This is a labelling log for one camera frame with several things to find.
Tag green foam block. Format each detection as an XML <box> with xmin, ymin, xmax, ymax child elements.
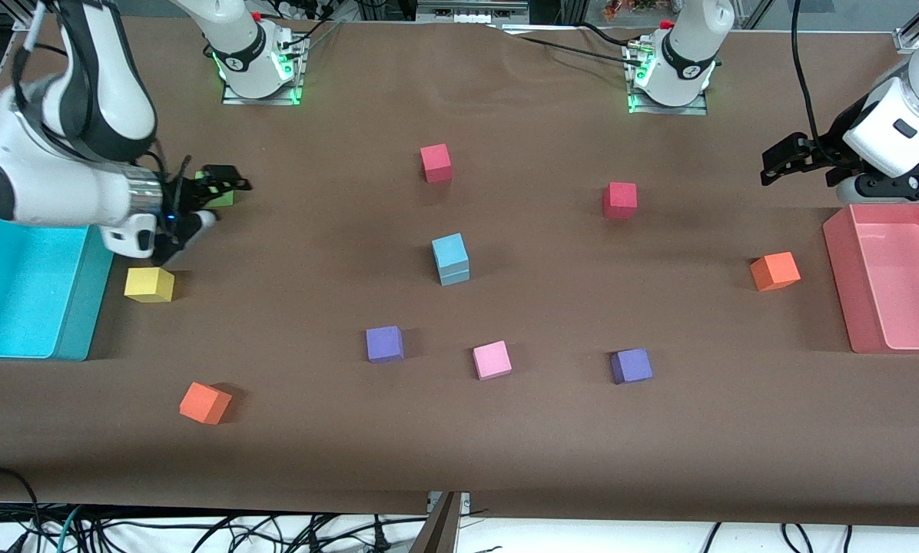
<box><xmin>195</xmin><ymin>171</ymin><xmax>235</xmax><ymax>208</ymax></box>

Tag yellow foam block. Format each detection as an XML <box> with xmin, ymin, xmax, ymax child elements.
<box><xmin>124</xmin><ymin>267</ymin><xmax>175</xmax><ymax>303</ymax></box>

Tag orange foam block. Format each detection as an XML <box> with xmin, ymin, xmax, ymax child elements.
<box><xmin>750</xmin><ymin>251</ymin><xmax>801</xmax><ymax>293</ymax></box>
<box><xmin>179</xmin><ymin>381</ymin><xmax>233</xmax><ymax>426</ymax></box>

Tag pink plastic bin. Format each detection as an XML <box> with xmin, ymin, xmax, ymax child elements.
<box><xmin>822</xmin><ymin>201</ymin><xmax>919</xmax><ymax>355</ymax></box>

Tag red foam block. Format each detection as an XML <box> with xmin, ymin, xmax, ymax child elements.
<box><xmin>602</xmin><ymin>182</ymin><xmax>638</xmax><ymax>220</ymax></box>
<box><xmin>420</xmin><ymin>143</ymin><xmax>454</xmax><ymax>184</ymax></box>

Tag cyan plastic bin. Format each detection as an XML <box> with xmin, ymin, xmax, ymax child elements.
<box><xmin>0</xmin><ymin>204</ymin><xmax>116</xmax><ymax>362</ymax></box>

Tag purple foam block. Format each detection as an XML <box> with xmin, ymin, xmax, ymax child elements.
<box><xmin>611</xmin><ymin>348</ymin><xmax>654</xmax><ymax>385</ymax></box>
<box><xmin>366</xmin><ymin>326</ymin><xmax>405</xmax><ymax>364</ymax></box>

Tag pink foam block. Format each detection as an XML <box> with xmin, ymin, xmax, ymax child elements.
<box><xmin>473</xmin><ymin>340</ymin><xmax>513</xmax><ymax>381</ymax></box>

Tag brown paper table cover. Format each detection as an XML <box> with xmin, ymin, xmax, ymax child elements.
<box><xmin>0</xmin><ymin>14</ymin><xmax>919</xmax><ymax>528</ymax></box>

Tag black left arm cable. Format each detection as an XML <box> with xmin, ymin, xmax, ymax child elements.
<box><xmin>790</xmin><ymin>0</ymin><xmax>823</xmax><ymax>144</ymax></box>

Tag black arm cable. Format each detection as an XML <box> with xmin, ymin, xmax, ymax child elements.
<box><xmin>10</xmin><ymin>0</ymin><xmax>70</xmax><ymax>148</ymax></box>
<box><xmin>790</xmin><ymin>0</ymin><xmax>823</xmax><ymax>144</ymax></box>

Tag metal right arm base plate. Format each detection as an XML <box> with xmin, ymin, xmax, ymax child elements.
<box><xmin>221</xmin><ymin>32</ymin><xmax>310</xmax><ymax>107</ymax></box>

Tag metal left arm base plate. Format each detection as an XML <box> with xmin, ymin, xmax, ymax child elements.
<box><xmin>623</xmin><ymin>38</ymin><xmax>711</xmax><ymax>116</ymax></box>

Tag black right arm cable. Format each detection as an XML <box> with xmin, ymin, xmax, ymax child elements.
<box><xmin>10</xmin><ymin>0</ymin><xmax>70</xmax><ymax>148</ymax></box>

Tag black base power cable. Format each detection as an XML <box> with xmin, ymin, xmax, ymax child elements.
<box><xmin>506</xmin><ymin>34</ymin><xmax>639</xmax><ymax>61</ymax></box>
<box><xmin>579</xmin><ymin>22</ymin><xmax>646</xmax><ymax>50</ymax></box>

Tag aluminium frame rail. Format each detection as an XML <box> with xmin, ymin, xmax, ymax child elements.
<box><xmin>416</xmin><ymin>0</ymin><xmax>530</xmax><ymax>25</ymax></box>

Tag black floor cable loop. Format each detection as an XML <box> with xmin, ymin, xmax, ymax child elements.
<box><xmin>0</xmin><ymin>465</ymin><xmax>47</xmax><ymax>553</ymax></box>

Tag teal floor cable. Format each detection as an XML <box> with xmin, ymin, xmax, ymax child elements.
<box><xmin>55</xmin><ymin>503</ymin><xmax>85</xmax><ymax>553</ymax></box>

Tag silver metal bracket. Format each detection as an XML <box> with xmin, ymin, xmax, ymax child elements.
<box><xmin>427</xmin><ymin>492</ymin><xmax>473</xmax><ymax>515</ymax></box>

